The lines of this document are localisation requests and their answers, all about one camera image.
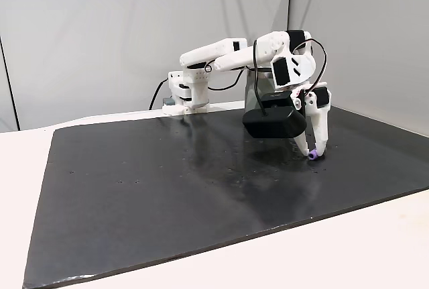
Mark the black oval camera box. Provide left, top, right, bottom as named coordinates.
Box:
left=241, top=90, right=308, bottom=139

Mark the black glossy mat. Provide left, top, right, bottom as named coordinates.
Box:
left=21, top=105, right=429, bottom=289

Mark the grey metal cup with handle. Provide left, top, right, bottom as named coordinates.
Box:
left=244, top=66, right=281, bottom=112

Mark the black power cable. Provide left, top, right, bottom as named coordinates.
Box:
left=148, top=79, right=170, bottom=111

